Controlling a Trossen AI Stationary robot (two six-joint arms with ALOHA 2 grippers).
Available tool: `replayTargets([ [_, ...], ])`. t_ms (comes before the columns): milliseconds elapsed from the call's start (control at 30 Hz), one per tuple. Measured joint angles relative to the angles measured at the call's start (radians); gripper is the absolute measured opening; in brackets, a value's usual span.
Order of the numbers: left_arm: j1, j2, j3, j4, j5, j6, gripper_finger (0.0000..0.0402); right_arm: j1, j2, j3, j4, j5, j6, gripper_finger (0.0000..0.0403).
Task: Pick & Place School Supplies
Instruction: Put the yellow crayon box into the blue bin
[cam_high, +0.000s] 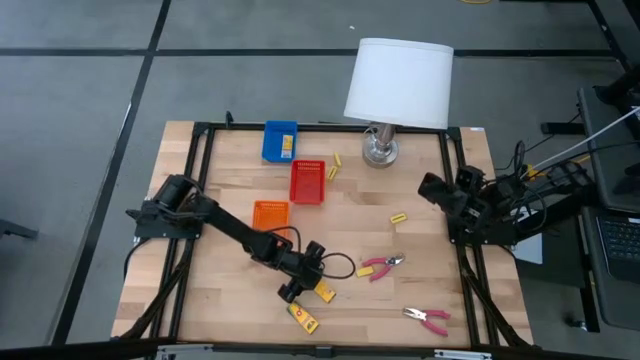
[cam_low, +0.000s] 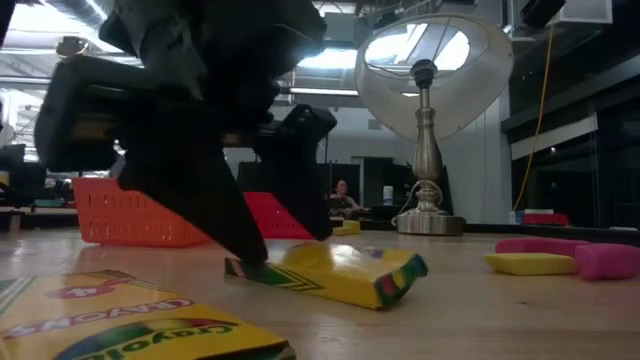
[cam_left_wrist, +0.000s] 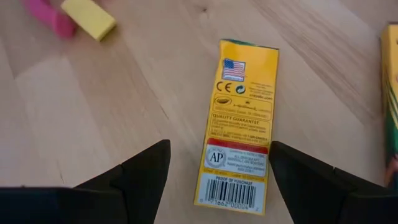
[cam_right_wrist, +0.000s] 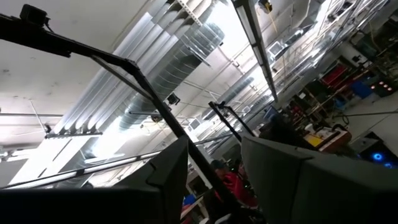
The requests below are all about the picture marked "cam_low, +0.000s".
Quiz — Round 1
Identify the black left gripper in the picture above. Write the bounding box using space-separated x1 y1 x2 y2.
34 54 282 267

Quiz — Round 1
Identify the yellow crayon box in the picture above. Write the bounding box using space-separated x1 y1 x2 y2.
223 241 430 311
0 269 297 360

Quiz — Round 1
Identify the yellow eraser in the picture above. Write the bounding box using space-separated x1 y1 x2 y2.
484 252 577 277

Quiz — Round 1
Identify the person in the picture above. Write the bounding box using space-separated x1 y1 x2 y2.
328 179 371 220

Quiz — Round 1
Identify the black partition panel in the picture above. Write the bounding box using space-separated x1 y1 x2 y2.
236 161 361 201

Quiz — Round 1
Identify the red plastic basket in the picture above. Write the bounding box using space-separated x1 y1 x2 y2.
243 192 314 240

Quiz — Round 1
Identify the yellow block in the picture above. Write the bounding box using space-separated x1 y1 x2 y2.
332 219 362 237

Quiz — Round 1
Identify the orange plastic basket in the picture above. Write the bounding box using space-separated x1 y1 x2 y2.
72 177 214 249

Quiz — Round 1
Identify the silver table lamp white shade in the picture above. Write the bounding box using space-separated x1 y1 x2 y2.
353 12 515 237

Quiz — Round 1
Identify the black monitor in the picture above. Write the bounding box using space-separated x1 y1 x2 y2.
0 143 26 174

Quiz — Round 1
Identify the black yellow ceiling reel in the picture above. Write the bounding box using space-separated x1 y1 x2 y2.
54 35 91 59

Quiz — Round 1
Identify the red box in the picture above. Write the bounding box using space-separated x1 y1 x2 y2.
522 213 571 227

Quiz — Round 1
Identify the white ceiling unit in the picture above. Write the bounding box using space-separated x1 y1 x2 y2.
547 0 614 26

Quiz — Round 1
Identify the white lamp cord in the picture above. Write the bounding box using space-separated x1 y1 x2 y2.
391 178 442 227

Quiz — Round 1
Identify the yellow cable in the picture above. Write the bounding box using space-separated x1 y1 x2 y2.
513 22 557 212

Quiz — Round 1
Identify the black aluminium table frame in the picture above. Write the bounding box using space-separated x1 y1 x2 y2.
464 223 640 247

